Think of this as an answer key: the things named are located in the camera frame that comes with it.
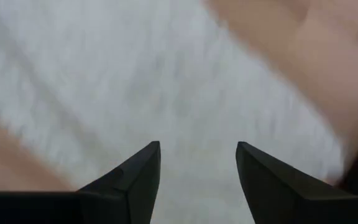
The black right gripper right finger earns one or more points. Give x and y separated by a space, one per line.
275 199

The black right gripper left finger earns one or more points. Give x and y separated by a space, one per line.
120 199

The white textured cloth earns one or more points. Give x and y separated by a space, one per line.
135 77

